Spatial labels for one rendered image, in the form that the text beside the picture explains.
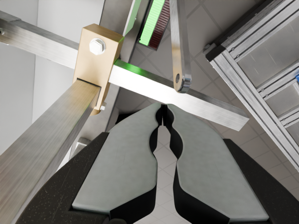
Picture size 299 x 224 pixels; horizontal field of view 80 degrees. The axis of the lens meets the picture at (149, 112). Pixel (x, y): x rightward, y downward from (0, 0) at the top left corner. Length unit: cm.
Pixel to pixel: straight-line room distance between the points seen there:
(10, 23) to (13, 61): 20
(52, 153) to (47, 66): 42
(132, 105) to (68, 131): 109
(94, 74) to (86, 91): 3
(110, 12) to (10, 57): 24
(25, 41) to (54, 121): 15
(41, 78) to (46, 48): 30
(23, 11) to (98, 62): 27
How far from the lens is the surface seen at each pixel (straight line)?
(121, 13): 40
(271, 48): 104
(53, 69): 57
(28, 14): 52
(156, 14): 39
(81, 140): 55
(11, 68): 52
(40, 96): 64
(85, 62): 28
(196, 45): 113
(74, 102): 24
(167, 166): 166
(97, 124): 51
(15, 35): 33
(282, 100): 120
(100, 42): 26
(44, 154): 18
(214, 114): 32
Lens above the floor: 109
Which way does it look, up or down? 58 degrees down
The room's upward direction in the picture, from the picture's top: 175 degrees counter-clockwise
